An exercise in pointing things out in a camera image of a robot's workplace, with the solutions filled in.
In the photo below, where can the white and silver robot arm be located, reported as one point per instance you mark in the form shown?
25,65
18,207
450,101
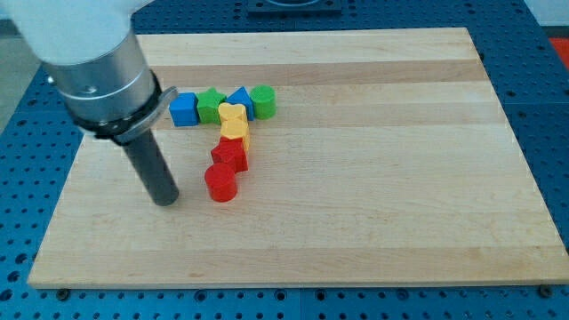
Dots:
93,58

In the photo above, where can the red angular block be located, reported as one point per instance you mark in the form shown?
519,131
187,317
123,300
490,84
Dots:
231,152

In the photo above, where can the yellow hexagon block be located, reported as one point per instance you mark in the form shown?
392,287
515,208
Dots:
234,129

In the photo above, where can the green cylinder block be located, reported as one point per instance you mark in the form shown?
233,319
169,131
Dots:
264,101

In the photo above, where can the red cylinder block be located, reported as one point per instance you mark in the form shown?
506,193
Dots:
220,180

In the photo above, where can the yellow heart block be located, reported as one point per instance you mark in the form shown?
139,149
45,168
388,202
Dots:
229,111

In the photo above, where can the blue triangle block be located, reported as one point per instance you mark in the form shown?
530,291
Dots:
241,96

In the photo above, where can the green star block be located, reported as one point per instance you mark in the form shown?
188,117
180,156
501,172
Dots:
207,105

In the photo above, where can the light wooden board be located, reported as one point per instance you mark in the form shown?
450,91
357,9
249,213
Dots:
389,162

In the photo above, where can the blue cube block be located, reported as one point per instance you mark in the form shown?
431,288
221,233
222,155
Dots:
183,110

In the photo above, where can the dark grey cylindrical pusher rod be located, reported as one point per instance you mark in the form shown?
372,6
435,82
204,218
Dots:
147,160

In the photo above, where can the dark mounting plate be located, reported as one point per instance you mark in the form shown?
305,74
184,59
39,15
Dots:
293,6

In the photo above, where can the red object at edge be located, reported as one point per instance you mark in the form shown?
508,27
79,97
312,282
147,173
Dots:
561,46

